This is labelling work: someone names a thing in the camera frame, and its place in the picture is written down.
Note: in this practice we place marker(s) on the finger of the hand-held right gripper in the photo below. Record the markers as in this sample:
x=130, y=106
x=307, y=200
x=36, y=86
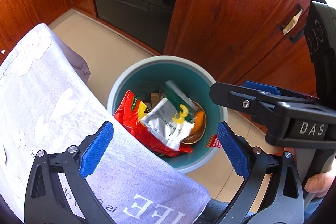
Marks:
x=262, y=88
x=236, y=98

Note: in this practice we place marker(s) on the grey bin with teal inside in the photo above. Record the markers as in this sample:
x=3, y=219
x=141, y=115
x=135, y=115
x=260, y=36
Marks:
x=147, y=77

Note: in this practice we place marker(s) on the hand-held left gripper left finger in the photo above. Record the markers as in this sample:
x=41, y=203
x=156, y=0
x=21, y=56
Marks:
x=95, y=150

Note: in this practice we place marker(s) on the person's legs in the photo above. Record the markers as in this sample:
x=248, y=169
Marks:
x=225, y=211

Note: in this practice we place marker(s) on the wooden kitchen cabinets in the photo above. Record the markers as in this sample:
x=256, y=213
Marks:
x=236, y=16

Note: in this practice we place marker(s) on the orange peel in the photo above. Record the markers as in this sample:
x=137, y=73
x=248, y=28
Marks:
x=200, y=121

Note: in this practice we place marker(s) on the silver foil packet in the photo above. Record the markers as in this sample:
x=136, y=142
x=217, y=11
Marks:
x=160, y=119

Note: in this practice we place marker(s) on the red snack bag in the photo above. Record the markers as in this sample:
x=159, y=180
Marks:
x=128, y=113

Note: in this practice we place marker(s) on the person's right hand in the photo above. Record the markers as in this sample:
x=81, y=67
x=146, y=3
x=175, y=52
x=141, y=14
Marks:
x=319, y=183

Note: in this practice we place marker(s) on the black built-in oven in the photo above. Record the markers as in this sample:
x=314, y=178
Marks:
x=126, y=3

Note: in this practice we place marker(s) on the green snack packet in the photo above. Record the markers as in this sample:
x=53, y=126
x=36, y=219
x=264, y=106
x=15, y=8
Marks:
x=176, y=98

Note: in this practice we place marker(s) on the purple floral tablecloth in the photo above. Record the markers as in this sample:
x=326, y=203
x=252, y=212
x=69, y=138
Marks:
x=52, y=108

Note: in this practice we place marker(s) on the brown paper bowl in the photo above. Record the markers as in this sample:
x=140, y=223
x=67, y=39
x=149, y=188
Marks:
x=195, y=136

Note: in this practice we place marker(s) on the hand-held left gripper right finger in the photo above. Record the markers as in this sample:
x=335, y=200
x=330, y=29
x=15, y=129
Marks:
x=233, y=149

